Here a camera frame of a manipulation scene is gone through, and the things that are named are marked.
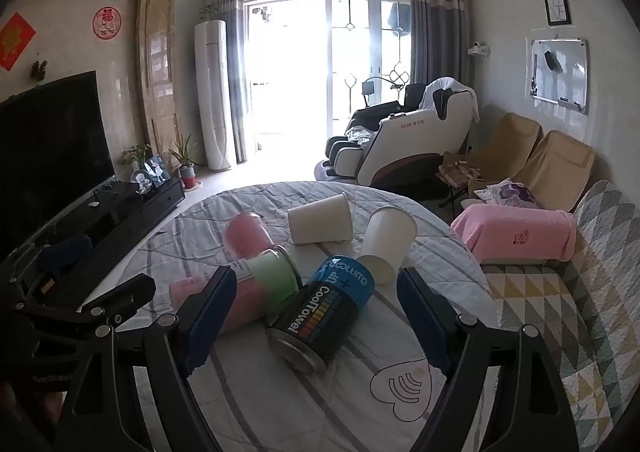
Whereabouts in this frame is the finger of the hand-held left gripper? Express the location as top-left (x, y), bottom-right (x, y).
top-left (75, 276), bottom-right (157, 334)
top-left (36, 234), bottom-right (96, 277)

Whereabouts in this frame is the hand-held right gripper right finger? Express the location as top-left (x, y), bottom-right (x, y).
top-left (396, 266), bottom-right (582, 452)

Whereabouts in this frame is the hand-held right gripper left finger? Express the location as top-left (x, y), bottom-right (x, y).
top-left (61, 265), bottom-right (239, 452)

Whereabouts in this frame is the tall white paper cup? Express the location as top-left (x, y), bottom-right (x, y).
top-left (356, 205), bottom-right (418, 286)

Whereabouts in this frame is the wide white paper cup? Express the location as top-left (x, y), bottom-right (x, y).
top-left (287, 192), bottom-right (353, 246)

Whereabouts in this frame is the pink canister with green lid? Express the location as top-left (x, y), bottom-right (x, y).
top-left (169, 245), bottom-right (304, 336)

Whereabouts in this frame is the blue canister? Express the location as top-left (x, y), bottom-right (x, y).
top-left (309, 254), bottom-right (376, 306)

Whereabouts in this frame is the black television cabinet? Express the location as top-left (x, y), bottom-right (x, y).
top-left (10, 178), bottom-right (187, 305)

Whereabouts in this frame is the pink canister with clear lid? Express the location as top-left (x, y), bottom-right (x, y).
top-left (223, 211), bottom-right (275, 261)

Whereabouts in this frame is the glass ball ornament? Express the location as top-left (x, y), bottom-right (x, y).
top-left (130, 169), bottom-right (154, 196)

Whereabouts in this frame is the black canister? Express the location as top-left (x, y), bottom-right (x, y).
top-left (264, 280), bottom-right (360, 374)

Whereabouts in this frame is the black television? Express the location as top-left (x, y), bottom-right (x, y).
top-left (0, 70), bottom-right (117, 259)

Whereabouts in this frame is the small leafy potted plant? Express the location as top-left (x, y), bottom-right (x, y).
top-left (120, 142), bottom-right (153, 178)

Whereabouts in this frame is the pink towel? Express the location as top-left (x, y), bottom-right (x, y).
top-left (451, 204), bottom-right (577, 266)

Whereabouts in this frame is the potted plant in red pot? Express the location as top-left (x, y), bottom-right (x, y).
top-left (167, 132), bottom-right (202, 191)

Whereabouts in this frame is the purple printed pillow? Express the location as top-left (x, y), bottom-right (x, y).
top-left (472, 177), bottom-right (544, 211)

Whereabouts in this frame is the side table with patterned cloth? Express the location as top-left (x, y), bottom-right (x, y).
top-left (437, 152), bottom-right (484, 209)

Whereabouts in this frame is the sofa with patterned cover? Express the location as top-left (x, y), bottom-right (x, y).
top-left (479, 179), bottom-right (640, 452)

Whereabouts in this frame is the white massage chair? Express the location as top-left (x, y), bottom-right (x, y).
top-left (325, 77), bottom-right (480, 188)

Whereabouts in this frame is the tan lounge chair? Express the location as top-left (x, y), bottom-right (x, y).
top-left (515, 130), bottom-right (597, 214)
top-left (467, 112), bottom-right (544, 184)

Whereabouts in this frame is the white standing air conditioner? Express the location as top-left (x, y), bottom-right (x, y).
top-left (194, 20), bottom-right (233, 172)

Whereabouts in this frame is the white cloth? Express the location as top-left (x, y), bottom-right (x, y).
top-left (419, 76), bottom-right (481, 124)

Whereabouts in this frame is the grey curtain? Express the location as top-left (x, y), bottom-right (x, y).
top-left (407, 0), bottom-right (471, 89)
top-left (212, 0), bottom-right (250, 165)

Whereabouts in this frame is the photo frame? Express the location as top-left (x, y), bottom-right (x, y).
top-left (142, 155), bottom-right (174, 189)

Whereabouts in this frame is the red diamond wall decoration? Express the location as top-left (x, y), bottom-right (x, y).
top-left (0, 12), bottom-right (37, 72)

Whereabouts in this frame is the red round wall decoration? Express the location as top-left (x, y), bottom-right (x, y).
top-left (92, 6), bottom-right (125, 39)

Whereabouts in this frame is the wall whiteboard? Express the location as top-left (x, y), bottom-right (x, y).
top-left (529, 37), bottom-right (589, 116)

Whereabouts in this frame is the large black picture frame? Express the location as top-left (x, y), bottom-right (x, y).
top-left (542, 0), bottom-right (572, 27)

